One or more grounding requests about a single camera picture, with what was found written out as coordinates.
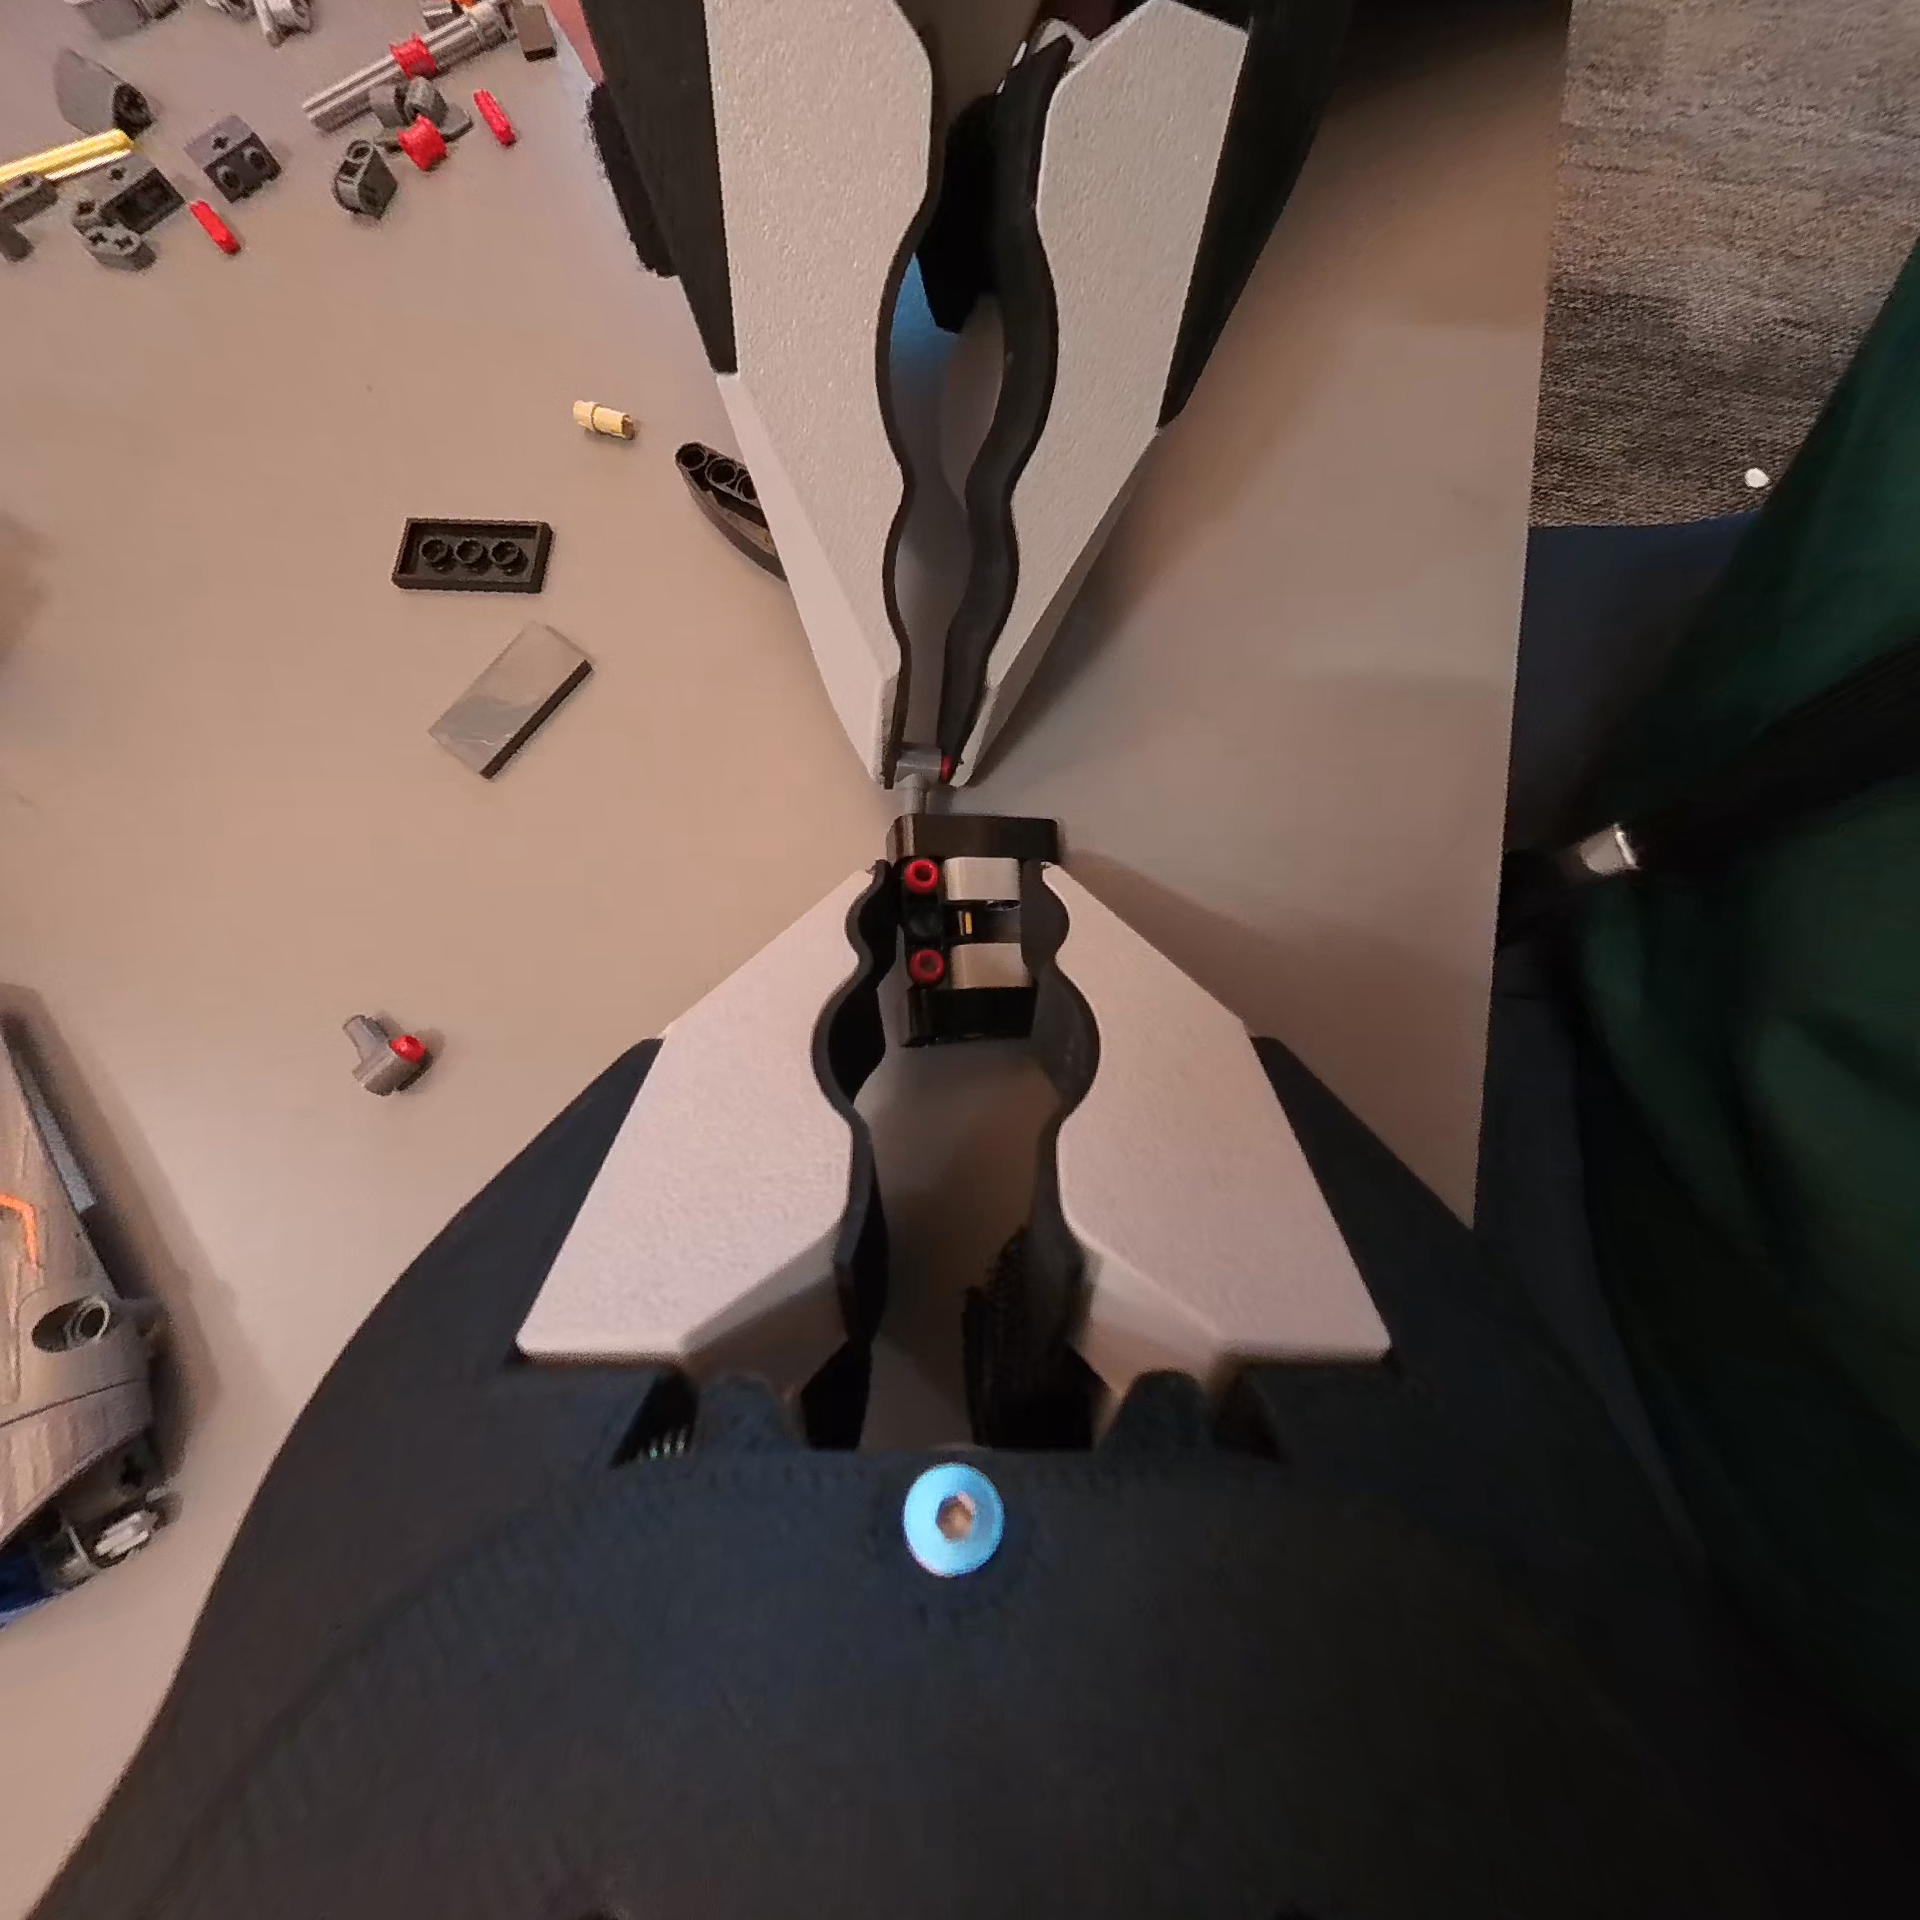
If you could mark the grey flat lego tile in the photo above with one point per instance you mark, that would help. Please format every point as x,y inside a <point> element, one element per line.
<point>511,704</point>

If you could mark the small grey lego connector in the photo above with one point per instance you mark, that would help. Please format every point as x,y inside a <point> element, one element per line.
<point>382,1056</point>

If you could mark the grey lego axle connector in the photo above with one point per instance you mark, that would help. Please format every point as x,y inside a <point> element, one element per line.
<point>918,768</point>

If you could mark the black curved lego beam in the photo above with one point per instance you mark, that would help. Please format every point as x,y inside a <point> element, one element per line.
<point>718,490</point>

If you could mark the grey lego wing panel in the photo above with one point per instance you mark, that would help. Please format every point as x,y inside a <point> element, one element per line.
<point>78,1353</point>

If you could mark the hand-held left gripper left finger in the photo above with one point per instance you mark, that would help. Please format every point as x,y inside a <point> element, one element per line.
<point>704,1166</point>

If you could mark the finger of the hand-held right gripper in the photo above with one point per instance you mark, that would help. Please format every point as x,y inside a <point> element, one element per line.
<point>1139,229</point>
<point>796,229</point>

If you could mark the black lego frame assembly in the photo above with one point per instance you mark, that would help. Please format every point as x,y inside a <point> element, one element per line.
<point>978,1020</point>

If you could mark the tan lego pin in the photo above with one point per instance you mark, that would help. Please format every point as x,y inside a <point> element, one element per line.
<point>607,422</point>

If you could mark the pile of loose lego pieces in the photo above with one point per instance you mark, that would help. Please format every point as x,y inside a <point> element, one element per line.
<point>244,160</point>

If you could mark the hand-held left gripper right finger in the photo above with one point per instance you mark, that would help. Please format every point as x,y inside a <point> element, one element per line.
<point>1218,1166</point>

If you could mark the black three-hole lego plate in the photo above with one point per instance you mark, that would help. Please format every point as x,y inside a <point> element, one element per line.
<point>473,551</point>

